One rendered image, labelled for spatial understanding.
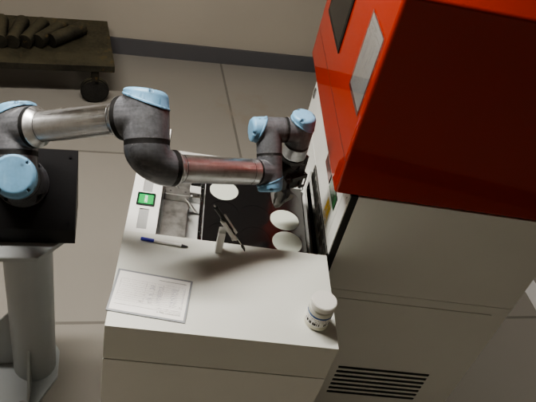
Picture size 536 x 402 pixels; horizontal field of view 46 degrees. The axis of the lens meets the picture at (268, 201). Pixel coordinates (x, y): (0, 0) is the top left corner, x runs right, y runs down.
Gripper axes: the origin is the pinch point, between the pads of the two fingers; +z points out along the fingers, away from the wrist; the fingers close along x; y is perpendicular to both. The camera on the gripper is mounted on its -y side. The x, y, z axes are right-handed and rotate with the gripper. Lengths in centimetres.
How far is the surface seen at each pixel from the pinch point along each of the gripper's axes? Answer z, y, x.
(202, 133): 99, 76, 155
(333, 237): -5.4, 4.9, -23.5
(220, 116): 99, 97, 167
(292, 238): 9.3, 4.0, -8.5
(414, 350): 45, 42, -48
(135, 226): 3.3, -43.5, 10.9
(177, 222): 11.3, -26.6, 14.2
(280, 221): 9.2, 4.9, 0.0
